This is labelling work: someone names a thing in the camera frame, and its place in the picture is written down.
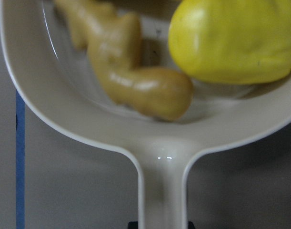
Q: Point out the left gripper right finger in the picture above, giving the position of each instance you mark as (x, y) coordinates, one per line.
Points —
(191, 225)

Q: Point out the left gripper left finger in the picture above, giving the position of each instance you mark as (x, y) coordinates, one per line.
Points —
(132, 225)

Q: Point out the beige plastic dustpan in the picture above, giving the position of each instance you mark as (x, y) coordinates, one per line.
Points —
(58, 86)

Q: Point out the tan toy ginger root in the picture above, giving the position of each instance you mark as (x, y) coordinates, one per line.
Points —
(113, 46)

